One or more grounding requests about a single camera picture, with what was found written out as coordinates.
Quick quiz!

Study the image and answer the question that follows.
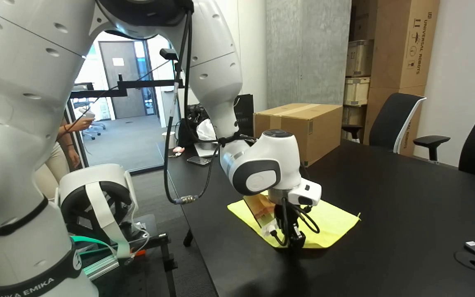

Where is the yellow towel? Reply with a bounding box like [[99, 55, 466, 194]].
[[227, 191, 362, 250]]

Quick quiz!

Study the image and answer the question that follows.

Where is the wide brown cardboard box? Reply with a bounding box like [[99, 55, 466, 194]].
[[253, 103, 344, 167]]

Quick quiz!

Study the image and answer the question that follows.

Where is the black smartphone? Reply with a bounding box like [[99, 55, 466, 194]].
[[186, 156, 214, 167]]

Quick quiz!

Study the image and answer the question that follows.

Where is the black paper bag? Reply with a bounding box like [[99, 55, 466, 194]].
[[233, 94, 255, 139]]

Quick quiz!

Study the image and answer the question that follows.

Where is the white plastic bag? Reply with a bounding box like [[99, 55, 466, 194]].
[[196, 118, 217, 143]]

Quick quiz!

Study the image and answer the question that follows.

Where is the white headset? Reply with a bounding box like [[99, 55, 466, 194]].
[[58, 163, 140, 259]]

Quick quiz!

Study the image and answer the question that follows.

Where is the tall brown cardboard box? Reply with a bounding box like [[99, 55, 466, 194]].
[[363, 0, 440, 157]]

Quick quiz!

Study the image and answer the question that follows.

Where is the row of office chairs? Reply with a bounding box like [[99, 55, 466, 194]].
[[72, 82, 107, 141]]

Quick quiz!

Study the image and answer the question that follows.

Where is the grey door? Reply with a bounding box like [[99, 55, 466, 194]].
[[98, 40, 148, 120]]

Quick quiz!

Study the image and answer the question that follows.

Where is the person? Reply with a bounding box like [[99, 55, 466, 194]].
[[35, 116, 96, 199]]

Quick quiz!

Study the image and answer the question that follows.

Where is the black office chair white frame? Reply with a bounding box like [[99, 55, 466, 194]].
[[341, 93, 451, 163]]

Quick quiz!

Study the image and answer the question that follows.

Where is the stack of strapped boxes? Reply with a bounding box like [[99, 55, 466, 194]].
[[343, 39, 375, 144]]

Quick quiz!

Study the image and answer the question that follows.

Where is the camera on mount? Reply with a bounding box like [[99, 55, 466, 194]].
[[70, 48, 185, 129]]

